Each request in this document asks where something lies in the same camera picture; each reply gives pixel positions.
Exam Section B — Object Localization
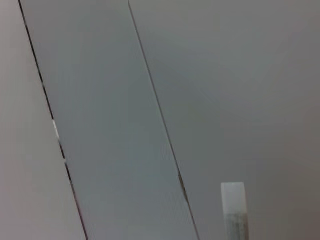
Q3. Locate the grey pen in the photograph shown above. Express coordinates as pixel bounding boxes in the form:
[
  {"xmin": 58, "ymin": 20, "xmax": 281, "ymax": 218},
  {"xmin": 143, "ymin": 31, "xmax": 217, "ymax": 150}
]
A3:
[{"xmin": 220, "ymin": 181, "xmax": 247, "ymax": 240}]

